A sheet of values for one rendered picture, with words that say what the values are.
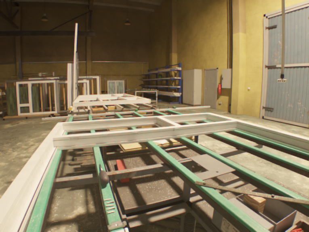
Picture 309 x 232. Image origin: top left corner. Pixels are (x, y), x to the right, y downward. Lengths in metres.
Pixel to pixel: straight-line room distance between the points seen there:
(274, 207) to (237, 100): 7.09
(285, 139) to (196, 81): 9.14
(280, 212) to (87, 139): 1.11
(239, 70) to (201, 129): 6.75
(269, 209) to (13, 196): 1.09
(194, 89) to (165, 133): 9.06
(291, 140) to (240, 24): 7.35
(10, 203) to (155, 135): 0.89
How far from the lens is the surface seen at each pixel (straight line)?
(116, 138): 1.12
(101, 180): 0.67
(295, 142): 1.30
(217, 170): 0.84
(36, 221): 0.60
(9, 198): 0.60
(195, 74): 10.24
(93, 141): 1.11
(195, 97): 10.26
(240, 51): 8.11
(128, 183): 1.23
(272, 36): 7.66
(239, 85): 7.98
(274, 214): 1.10
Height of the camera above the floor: 1.23
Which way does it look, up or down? 10 degrees down
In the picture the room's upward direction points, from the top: straight up
